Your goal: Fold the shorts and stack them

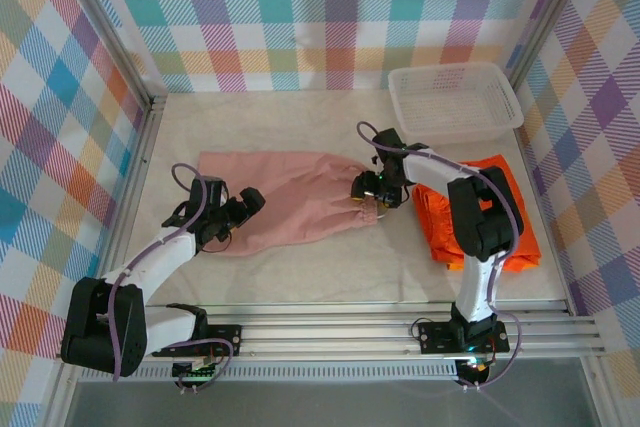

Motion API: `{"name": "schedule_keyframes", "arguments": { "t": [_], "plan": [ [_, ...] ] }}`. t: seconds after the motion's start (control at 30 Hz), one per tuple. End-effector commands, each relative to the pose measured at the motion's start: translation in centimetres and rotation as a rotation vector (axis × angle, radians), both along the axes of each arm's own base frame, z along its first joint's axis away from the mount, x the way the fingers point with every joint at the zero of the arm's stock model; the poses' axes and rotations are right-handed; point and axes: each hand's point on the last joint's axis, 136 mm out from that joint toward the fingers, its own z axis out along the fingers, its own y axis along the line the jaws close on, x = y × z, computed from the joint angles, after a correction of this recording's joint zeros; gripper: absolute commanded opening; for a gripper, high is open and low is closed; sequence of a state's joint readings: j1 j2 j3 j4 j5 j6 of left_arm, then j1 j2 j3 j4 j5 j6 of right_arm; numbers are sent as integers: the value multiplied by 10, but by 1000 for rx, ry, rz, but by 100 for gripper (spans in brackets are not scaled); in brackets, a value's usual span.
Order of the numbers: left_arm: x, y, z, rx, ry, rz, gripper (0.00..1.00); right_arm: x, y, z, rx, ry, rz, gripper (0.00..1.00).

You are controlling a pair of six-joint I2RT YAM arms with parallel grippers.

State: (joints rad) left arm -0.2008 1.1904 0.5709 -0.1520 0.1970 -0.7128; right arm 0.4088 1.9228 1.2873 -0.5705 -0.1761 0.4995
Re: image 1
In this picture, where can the pink shorts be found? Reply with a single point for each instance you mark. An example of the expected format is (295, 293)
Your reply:
(300, 197)

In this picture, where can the red-orange shorts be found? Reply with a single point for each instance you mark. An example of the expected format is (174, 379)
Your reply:
(432, 227)

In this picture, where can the light orange shorts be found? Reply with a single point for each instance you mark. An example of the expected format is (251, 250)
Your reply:
(456, 265)

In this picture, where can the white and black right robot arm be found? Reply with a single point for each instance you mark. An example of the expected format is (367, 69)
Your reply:
(425, 164)

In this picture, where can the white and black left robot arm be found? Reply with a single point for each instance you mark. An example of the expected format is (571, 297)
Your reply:
(165, 257)

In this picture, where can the white perforated plastic basket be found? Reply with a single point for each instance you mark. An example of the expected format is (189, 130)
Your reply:
(450, 97)

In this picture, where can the aluminium side frame rail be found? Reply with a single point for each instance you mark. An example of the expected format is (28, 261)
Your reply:
(137, 167)
(537, 187)

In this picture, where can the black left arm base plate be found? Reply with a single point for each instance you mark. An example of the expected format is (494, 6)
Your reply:
(227, 334)

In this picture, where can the long aluminium base frame rail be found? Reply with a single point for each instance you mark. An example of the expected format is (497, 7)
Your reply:
(325, 337)

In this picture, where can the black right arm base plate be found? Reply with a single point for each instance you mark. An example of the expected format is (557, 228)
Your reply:
(435, 337)

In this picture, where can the aluminium corner post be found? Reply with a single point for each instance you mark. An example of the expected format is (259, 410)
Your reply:
(555, 12)
(105, 22)

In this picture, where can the short aluminium frame leg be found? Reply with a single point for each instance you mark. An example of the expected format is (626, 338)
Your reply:
(57, 402)
(602, 392)

